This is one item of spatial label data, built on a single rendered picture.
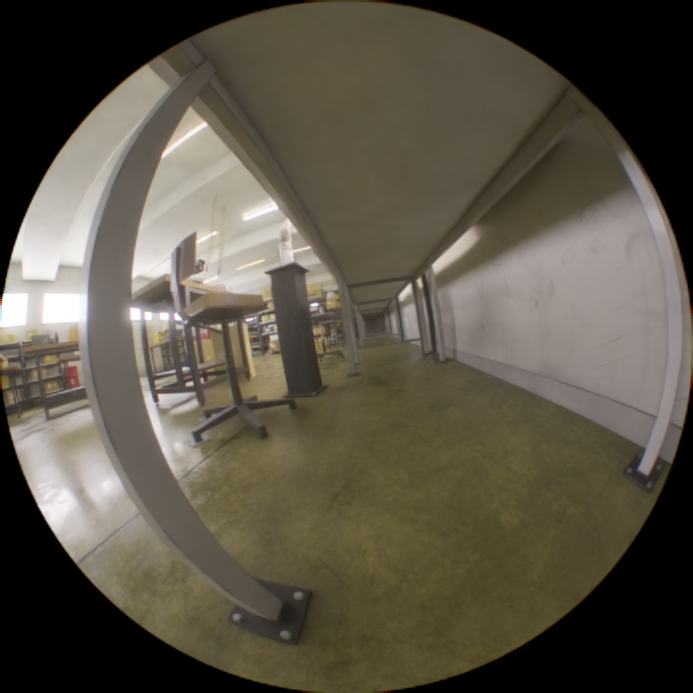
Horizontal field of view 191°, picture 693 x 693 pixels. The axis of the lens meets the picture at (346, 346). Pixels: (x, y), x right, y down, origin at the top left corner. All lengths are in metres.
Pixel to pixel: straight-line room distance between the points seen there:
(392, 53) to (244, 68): 0.27
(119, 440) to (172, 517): 0.07
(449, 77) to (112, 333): 0.66
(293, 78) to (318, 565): 0.88
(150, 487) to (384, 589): 0.33
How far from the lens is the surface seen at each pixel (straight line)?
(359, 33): 0.52
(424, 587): 0.39
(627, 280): 0.75
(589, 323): 0.82
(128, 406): 0.17
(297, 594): 0.40
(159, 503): 0.19
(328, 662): 0.38
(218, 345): 2.74
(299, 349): 1.30
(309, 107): 0.57
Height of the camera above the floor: 0.37
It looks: 4 degrees down
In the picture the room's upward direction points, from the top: 9 degrees counter-clockwise
